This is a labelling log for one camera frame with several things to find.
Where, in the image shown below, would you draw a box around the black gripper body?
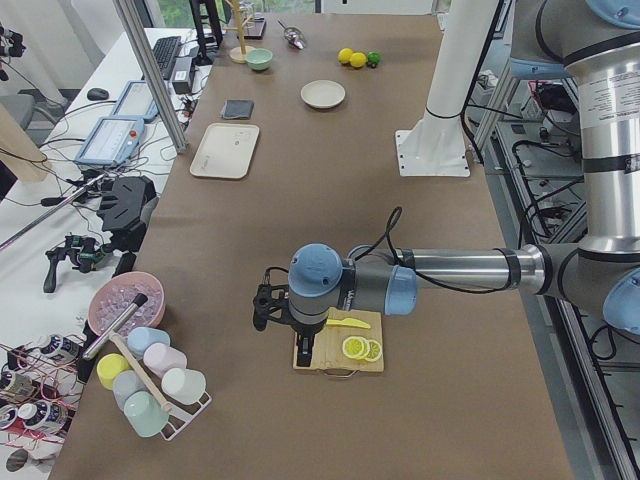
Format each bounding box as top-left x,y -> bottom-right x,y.
294,324 -> 320,350

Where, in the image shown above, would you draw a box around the yellow plastic knife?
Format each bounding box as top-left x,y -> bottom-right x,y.
326,317 -> 371,329

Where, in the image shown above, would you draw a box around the black keyboard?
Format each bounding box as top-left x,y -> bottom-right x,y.
152,36 -> 181,80

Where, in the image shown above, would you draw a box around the cream round plate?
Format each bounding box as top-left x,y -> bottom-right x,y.
300,80 -> 346,109

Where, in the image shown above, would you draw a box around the cream rabbit tray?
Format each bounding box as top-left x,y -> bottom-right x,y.
189,123 -> 260,180

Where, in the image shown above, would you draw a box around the metal scoop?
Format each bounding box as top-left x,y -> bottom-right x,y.
277,19 -> 307,50

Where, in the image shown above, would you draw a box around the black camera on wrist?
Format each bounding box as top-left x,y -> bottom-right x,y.
252,266 -> 292,332

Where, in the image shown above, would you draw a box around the yellow lemon near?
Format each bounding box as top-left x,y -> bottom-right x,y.
348,52 -> 368,69

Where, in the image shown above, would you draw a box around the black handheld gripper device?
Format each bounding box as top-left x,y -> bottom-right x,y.
43,234 -> 114,293

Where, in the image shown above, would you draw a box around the mint green cup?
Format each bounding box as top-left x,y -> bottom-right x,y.
123,391 -> 169,438

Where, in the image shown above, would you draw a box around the yellow cup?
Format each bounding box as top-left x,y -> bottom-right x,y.
96,353 -> 131,390

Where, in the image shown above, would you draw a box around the blue teach pendant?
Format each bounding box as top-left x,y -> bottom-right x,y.
111,80 -> 158,123
74,115 -> 145,167

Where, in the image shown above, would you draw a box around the black computer mouse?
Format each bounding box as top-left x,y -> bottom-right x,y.
86,87 -> 110,101

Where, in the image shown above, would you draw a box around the lemon slices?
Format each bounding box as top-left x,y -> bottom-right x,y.
341,336 -> 383,363

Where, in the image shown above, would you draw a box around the grey cup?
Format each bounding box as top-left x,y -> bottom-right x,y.
112,370 -> 147,411

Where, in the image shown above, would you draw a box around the grey folded cloth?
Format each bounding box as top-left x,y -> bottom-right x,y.
221,99 -> 254,120

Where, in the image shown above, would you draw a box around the metal rod black tip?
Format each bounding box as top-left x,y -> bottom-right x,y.
82,293 -> 148,361

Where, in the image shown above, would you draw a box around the mint green bowl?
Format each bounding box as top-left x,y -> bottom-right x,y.
245,48 -> 273,72

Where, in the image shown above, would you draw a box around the pink cup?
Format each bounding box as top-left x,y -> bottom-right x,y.
143,342 -> 187,378

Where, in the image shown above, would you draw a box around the wooden mug tree stand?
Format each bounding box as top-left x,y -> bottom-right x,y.
225,0 -> 254,64

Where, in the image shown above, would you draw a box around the yellow lemon far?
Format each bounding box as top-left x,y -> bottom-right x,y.
337,48 -> 354,64

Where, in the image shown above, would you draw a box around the near blue teach pendant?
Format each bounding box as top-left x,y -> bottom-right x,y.
74,115 -> 145,167

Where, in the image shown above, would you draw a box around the blue cup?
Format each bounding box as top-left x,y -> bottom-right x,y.
127,327 -> 171,359

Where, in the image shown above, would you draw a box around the white cup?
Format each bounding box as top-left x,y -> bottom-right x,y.
161,368 -> 206,405

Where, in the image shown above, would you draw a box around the white cup rack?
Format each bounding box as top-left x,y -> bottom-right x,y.
160,392 -> 213,441

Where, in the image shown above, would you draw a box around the white camera pillar base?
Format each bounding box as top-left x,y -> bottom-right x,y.
396,0 -> 502,177

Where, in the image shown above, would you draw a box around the pink bowl of ice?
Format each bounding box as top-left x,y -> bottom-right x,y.
88,271 -> 165,336

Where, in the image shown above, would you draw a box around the yellow lemon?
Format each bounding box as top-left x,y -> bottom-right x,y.
348,52 -> 368,69
337,48 -> 354,64

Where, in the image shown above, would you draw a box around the bamboo cutting board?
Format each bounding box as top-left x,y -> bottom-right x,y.
293,308 -> 385,375

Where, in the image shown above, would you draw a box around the aluminium frame post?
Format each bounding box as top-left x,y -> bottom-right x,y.
112,0 -> 187,154

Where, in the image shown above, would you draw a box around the far blue teach pendant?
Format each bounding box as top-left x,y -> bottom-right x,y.
111,80 -> 158,123

